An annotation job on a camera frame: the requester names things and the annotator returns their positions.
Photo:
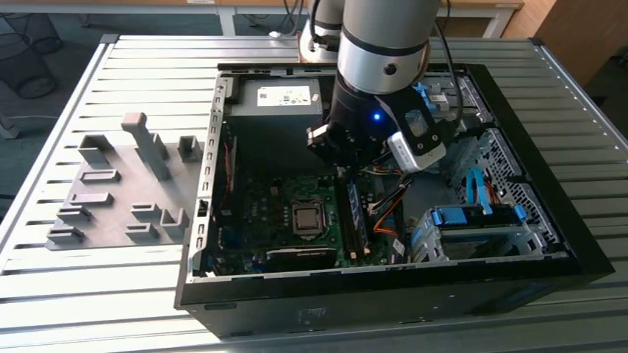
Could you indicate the blue-green RAM stick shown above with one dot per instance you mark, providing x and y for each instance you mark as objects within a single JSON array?
[
  {"x": 366, "y": 235},
  {"x": 351, "y": 193}
]

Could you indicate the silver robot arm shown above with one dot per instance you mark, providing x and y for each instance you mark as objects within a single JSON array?
[{"x": 383, "y": 36}]

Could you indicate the blue plastic drive carrier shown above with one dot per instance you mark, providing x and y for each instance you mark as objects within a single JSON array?
[{"x": 426, "y": 100}]

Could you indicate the grey power supply unit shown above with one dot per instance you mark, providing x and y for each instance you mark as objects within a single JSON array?
[{"x": 264, "y": 125}]

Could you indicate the CPU socket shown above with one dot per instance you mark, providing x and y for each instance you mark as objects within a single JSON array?
[{"x": 308, "y": 218}]

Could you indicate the green motherboard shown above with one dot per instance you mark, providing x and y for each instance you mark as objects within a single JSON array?
[{"x": 255, "y": 217}]

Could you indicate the hard disk in blue carrier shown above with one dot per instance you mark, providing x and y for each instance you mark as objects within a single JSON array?
[{"x": 454, "y": 217}]

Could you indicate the white-framed wooden desk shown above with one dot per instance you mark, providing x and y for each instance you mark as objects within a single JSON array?
[{"x": 480, "y": 4}]

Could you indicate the black graphics card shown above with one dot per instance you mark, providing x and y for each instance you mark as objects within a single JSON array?
[{"x": 302, "y": 259}]

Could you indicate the low grey disk bay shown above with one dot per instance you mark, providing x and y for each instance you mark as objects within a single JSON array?
[{"x": 491, "y": 235}]

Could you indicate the brown wooden cabinet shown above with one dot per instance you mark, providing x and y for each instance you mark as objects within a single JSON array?
[{"x": 579, "y": 33}]

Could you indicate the grey parts rack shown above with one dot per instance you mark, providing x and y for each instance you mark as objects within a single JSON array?
[{"x": 127, "y": 191}]

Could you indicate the black PC case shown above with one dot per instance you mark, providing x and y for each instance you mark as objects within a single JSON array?
[{"x": 343, "y": 305}]

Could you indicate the black mesh bin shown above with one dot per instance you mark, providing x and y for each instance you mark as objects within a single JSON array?
[{"x": 30, "y": 73}]

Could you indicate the white stand leg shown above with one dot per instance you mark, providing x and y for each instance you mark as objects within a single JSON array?
[{"x": 7, "y": 130}]

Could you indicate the black camera bracket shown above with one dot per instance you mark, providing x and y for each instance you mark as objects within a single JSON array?
[{"x": 431, "y": 139}]

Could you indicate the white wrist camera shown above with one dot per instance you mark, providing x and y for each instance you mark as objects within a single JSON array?
[{"x": 416, "y": 158}]

